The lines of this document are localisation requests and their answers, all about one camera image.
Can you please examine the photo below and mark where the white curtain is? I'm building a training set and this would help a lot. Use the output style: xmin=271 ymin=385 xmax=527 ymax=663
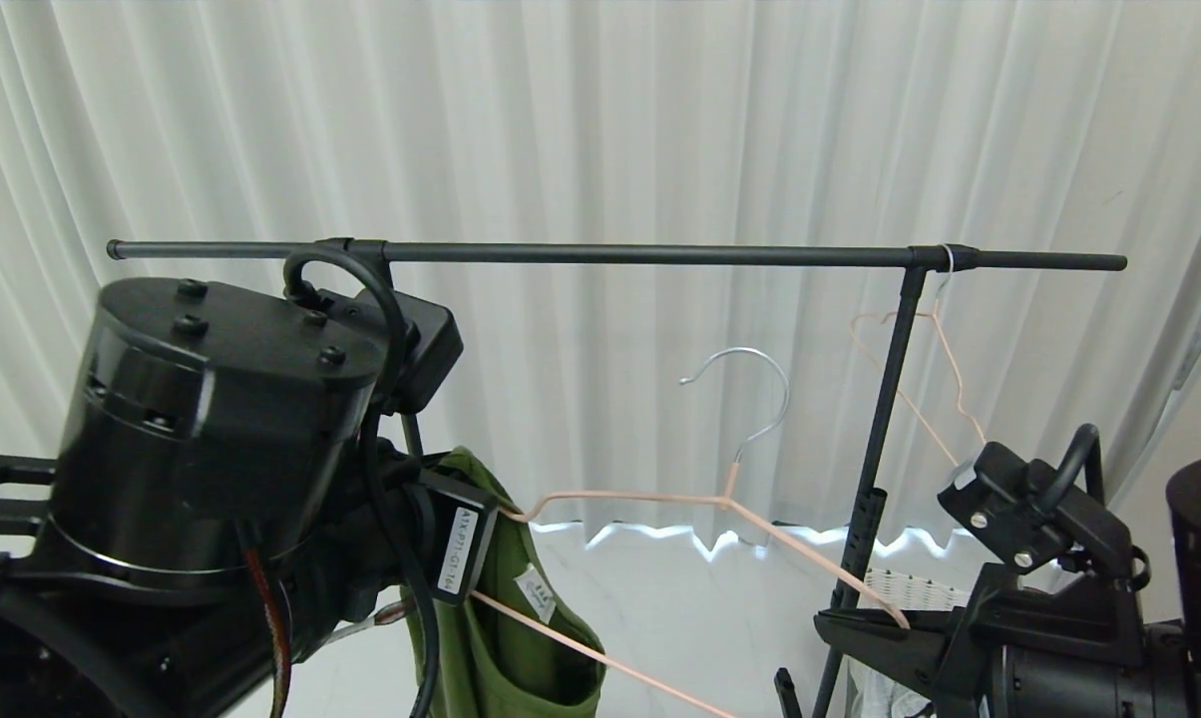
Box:
xmin=0 ymin=0 xmax=1201 ymax=559

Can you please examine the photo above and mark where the pink clothes hanger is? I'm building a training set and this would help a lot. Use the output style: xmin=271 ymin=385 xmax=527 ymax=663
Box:
xmin=850 ymin=274 xmax=991 ymax=470
xmin=471 ymin=347 xmax=911 ymax=718

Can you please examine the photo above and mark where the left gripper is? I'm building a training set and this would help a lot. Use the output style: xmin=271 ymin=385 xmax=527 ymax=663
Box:
xmin=291 ymin=439 xmax=502 ymax=659

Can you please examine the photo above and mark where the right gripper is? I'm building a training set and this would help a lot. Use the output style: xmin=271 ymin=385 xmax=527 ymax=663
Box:
xmin=945 ymin=573 xmax=1195 ymax=718

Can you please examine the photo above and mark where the green printed shirt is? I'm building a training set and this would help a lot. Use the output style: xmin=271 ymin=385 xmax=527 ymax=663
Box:
xmin=401 ymin=447 xmax=606 ymax=718

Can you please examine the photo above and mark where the white laundry basket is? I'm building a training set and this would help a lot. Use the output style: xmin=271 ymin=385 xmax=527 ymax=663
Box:
xmin=845 ymin=568 xmax=973 ymax=718

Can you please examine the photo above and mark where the black clothes rack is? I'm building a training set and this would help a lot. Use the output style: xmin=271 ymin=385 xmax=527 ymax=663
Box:
xmin=107 ymin=237 xmax=1128 ymax=718

